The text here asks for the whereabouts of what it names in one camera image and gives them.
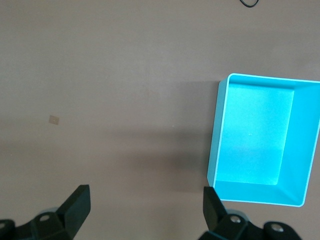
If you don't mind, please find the thin black cable loop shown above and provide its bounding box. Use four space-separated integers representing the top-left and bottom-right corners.
239 0 260 8

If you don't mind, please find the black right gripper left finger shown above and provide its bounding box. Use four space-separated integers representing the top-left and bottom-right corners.
0 184 91 240

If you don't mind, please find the turquoise plastic bin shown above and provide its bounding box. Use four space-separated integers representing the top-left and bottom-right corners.
206 72 320 208

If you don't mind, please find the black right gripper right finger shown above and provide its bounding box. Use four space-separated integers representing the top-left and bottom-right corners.
199 186 302 240

